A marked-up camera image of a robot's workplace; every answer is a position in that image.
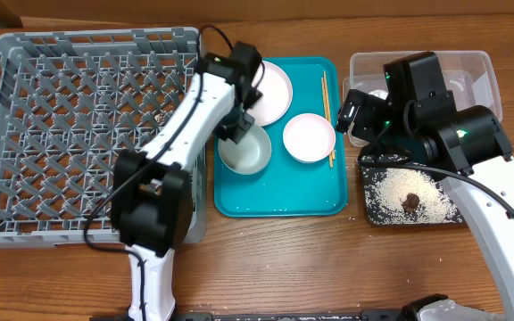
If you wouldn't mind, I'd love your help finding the white tissue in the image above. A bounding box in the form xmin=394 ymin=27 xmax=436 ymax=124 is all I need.
xmin=369 ymin=89 xmax=388 ymax=100

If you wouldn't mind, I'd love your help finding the grey bowl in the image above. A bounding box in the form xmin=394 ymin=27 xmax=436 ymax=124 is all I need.
xmin=218 ymin=126 xmax=272 ymax=175

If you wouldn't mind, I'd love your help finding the pink bowl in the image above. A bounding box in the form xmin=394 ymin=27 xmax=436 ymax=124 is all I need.
xmin=283 ymin=113 xmax=336 ymax=163

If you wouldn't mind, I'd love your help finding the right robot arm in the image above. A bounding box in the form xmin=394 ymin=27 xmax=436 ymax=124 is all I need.
xmin=336 ymin=89 xmax=514 ymax=320

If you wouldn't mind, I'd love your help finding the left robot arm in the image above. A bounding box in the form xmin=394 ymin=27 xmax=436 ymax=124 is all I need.
xmin=111 ymin=50 xmax=264 ymax=320

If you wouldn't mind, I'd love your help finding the large white plate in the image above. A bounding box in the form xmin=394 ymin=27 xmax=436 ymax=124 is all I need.
xmin=248 ymin=61 xmax=293 ymax=127

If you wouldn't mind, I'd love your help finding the spilled rice pile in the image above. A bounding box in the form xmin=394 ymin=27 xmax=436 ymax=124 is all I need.
xmin=363 ymin=155 xmax=461 ymax=226

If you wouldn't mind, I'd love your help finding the black tray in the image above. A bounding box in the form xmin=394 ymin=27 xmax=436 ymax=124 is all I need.
xmin=357 ymin=141 xmax=468 ymax=227

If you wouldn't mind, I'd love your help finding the teal plastic tray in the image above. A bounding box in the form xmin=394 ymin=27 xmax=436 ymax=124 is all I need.
xmin=213 ymin=57 xmax=348 ymax=218

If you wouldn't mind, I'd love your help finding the brown food scrap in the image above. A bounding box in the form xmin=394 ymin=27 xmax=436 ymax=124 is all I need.
xmin=402 ymin=193 xmax=420 ymax=213

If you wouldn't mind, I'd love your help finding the clear plastic bin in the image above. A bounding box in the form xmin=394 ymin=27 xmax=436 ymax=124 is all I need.
xmin=343 ymin=50 xmax=503 ymax=120

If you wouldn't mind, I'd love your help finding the grey plastic dish rack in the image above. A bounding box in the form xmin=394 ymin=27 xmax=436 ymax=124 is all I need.
xmin=0 ymin=28 xmax=198 ymax=248

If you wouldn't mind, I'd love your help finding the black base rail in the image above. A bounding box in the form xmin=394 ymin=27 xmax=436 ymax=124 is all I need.
xmin=89 ymin=307 xmax=405 ymax=321

